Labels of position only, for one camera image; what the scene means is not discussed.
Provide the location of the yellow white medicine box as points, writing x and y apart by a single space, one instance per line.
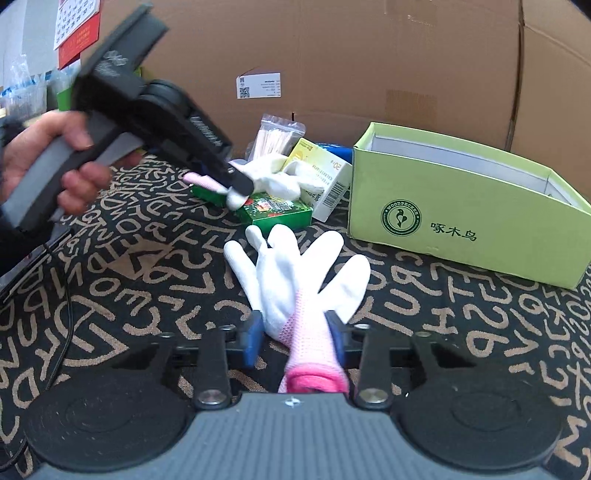
318 180

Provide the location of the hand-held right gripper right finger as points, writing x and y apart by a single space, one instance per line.
335 337

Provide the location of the clear bag of toothpicks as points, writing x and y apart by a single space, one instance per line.
277 136

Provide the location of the brown cardboard backdrop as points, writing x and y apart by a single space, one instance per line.
369 55

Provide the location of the light green cardboard box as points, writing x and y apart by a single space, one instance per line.
461 217

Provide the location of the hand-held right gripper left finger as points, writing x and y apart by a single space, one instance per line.
253 337

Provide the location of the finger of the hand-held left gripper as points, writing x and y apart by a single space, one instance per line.
226 173

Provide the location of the small dark green box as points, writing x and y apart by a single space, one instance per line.
210 196

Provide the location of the green carton with red print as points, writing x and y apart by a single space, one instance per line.
277 212

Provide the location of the red wall calendar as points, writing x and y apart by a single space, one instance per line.
76 32

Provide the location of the black letter-printed mat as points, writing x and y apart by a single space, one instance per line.
138 286

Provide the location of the white shipping label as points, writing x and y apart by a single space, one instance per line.
258 86

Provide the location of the person's left hand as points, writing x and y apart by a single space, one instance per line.
27 143

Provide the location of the white glove with pink cuff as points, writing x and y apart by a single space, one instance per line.
295 277
270 170

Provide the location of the blue plastic candy container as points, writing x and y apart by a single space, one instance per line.
337 151

